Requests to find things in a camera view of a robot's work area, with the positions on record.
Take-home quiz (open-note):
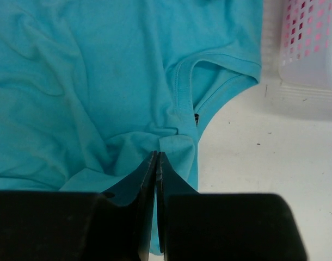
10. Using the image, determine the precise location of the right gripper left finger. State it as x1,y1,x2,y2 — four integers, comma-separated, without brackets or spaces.
0,152,157,260

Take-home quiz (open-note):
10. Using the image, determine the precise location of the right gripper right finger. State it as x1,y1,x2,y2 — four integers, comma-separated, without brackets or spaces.
156,152,308,260

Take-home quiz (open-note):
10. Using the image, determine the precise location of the turquoise t shirt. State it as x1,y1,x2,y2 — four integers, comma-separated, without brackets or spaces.
0,0,265,256

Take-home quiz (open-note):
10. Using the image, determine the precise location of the white plastic basket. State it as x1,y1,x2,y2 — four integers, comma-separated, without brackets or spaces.
262,1,332,92

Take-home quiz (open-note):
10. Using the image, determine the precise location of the pink t shirt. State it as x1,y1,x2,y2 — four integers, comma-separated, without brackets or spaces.
280,0,332,64

